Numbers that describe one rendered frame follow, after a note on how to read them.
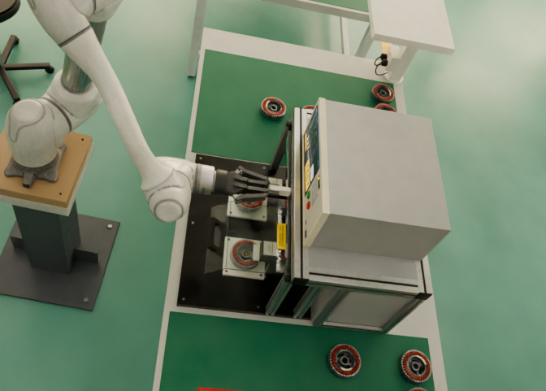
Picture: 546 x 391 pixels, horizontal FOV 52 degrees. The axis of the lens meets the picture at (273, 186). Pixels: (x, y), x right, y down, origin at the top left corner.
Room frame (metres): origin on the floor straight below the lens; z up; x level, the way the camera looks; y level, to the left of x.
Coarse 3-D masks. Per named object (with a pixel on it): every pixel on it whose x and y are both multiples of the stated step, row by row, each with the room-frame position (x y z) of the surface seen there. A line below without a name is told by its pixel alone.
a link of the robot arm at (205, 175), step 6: (198, 168) 0.94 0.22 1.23; (204, 168) 0.95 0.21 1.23; (210, 168) 0.96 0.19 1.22; (198, 174) 0.92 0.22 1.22; (204, 174) 0.93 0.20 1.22; (210, 174) 0.93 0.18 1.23; (198, 180) 0.90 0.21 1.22; (204, 180) 0.91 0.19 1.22; (210, 180) 0.92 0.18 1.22; (198, 186) 0.90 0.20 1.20; (204, 186) 0.90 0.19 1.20; (210, 186) 0.91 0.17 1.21; (198, 192) 0.89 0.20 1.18; (204, 192) 0.90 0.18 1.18; (210, 192) 0.91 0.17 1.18
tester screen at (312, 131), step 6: (312, 120) 1.28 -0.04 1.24; (312, 126) 1.26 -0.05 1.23; (306, 132) 1.29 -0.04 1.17; (312, 132) 1.24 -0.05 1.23; (306, 138) 1.26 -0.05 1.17; (312, 138) 1.21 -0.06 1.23; (306, 144) 1.24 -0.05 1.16; (312, 144) 1.19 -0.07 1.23; (306, 150) 1.21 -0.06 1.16; (312, 150) 1.17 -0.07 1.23; (306, 162) 1.17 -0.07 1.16
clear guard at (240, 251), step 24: (216, 216) 0.93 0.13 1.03; (240, 216) 0.94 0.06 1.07; (264, 216) 0.97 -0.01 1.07; (288, 216) 1.01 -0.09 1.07; (216, 240) 0.84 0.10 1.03; (240, 240) 0.86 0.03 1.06; (264, 240) 0.89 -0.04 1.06; (288, 240) 0.92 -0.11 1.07; (216, 264) 0.76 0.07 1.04; (240, 264) 0.78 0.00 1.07; (264, 264) 0.81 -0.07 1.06; (288, 264) 0.84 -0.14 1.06
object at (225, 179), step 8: (216, 176) 0.94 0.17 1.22; (224, 176) 0.95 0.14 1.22; (232, 176) 0.98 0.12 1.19; (216, 184) 0.92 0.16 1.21; (224, 184) 0.93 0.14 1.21; (232, 184) 0.95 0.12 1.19; (216, 192) 0.91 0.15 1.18; (224, 192) 0.92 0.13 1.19; (232, 192) 0.93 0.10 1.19; (240, 192) 0.95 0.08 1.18
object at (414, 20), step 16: (368, 0) 2.11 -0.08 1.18; (384, 0) 2.12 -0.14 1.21; (400, 0) 2.16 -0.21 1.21; (416, 0) 2.20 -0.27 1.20; (432, 0) 2.25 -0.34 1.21; (384, 16) 2.01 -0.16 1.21; (400, 16) 2.05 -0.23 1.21; (416, 16) 2.09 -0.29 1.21; (432, 16) 2.14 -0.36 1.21; (384, 32) 1.91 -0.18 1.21; (400, 32) 1.95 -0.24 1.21; (416, 32) 1.99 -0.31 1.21; (432, 32) 2.03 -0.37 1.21; (448, 32) 2.08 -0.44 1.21; (400, 48) 2.25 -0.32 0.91; (416, 48) 1.94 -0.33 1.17; (432, 48) 1.96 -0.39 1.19; (448, 48) 1.97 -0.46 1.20; (384, 64) 2.18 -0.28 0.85; (400, 64) 2.20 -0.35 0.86; (400, 80) 2.22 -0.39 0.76
